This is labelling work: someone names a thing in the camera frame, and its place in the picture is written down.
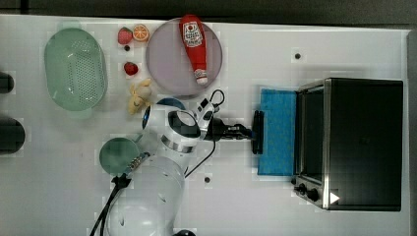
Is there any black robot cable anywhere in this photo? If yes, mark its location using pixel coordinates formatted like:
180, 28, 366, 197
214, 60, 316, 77
89, 88, 226, 236

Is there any black round object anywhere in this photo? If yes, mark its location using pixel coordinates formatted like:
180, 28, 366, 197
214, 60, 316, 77
0, 117, 26, 154
0, 72, 15, 93

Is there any green perforated colander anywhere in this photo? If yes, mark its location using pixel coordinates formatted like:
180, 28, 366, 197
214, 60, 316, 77
44, 28, 107, 112

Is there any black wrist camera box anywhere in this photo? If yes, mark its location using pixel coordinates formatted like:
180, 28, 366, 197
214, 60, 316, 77
196, 98, 219, 115

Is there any lower black round object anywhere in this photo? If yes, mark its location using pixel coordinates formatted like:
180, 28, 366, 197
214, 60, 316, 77
0, 117, 26, 154

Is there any purple round plate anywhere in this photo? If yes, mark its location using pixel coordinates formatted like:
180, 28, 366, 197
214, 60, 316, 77
146, 18, 222, 96

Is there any blue small bowl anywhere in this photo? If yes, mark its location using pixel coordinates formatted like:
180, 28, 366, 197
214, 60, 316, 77
157, 97, 186, 110

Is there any pale strawberry toy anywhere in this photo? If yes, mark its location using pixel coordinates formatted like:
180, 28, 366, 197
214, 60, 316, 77
117, 28, 133, 45

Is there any black toaster oven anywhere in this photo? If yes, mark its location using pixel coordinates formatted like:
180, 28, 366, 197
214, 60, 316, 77
291, 78, 403, 211

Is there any upper black round object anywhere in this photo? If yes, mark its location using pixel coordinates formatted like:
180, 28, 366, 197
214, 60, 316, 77
0, 72, 15, 93

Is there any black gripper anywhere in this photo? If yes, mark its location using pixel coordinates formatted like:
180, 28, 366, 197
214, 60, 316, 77
206, 118, 253, 142

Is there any yellow banana toy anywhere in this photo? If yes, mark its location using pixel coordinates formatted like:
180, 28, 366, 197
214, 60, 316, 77
128, 79, 152, 115

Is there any red strawberry toy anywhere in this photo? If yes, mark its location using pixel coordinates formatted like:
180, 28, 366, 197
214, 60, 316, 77
124, 62, 139, 76

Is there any orange slice toy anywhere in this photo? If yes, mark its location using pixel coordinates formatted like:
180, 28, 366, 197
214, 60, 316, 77
133, 25, 149, 42

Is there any red ketchup bottle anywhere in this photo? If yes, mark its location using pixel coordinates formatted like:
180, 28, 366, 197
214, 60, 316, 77
179, 15, 209, 85

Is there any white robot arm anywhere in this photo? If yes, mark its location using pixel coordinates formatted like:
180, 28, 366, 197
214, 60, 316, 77
99, 103, 264, 236

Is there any green cup with handle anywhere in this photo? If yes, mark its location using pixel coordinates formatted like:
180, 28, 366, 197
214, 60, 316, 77
99, 135, 142, 176

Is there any blue oven door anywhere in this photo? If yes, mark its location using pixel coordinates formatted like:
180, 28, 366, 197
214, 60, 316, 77
258, 88, 296, 176

